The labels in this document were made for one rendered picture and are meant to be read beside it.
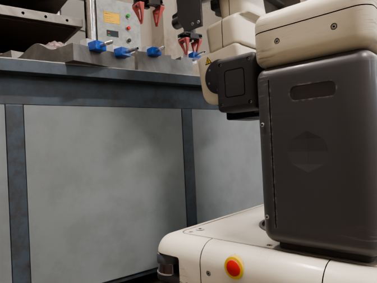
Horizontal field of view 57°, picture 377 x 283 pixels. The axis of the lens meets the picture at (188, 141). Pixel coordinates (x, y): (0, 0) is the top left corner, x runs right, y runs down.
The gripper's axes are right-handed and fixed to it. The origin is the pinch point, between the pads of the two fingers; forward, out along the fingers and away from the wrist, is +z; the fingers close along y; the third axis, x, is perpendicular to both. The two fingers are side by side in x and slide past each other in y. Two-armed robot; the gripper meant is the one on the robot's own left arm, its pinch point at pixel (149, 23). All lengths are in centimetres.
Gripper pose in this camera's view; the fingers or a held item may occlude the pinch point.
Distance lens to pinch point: 146.7
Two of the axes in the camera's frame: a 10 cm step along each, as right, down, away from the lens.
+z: 0.5, 10.0, 0.1
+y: -8.2, 0.5, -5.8
